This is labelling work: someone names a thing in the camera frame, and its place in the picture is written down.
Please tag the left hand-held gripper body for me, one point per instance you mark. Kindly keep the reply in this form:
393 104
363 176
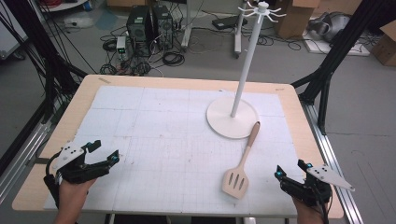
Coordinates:
73 169

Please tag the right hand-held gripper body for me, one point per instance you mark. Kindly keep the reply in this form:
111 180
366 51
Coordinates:
314 189

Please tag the beige slotted spatula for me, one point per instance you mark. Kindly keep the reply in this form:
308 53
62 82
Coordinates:
235 183

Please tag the white utensil rack stand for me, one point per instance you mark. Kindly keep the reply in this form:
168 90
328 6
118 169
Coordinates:
232 123

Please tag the person's left hand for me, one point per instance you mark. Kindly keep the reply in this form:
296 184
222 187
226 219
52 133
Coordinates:
73 194

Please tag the person's right hand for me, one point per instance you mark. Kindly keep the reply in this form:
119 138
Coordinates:
308 214

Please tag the white grid mat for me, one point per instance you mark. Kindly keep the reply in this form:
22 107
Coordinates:
155 140

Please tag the small grey power box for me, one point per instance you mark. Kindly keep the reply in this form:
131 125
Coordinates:
121 46

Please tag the white floor board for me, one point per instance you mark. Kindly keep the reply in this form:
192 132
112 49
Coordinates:
342 48

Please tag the black computer tower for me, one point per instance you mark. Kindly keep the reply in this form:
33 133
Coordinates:
138 28
163 26

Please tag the white stand leg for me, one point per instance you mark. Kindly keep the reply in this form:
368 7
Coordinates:
186 31
238 40

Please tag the grey bag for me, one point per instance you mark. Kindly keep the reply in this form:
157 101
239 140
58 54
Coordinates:
331 26

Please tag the open cardboard box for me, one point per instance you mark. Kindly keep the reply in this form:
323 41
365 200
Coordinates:
386 46

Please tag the tall cardboard box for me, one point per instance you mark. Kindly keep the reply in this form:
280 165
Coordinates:
295 18

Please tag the flat black device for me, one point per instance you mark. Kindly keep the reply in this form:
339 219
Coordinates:
229 22

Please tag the aluminium rail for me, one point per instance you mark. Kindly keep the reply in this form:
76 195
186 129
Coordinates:
21 158
333 161

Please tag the black metal frame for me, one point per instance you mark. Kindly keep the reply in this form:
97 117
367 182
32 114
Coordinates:
323 81
49 71

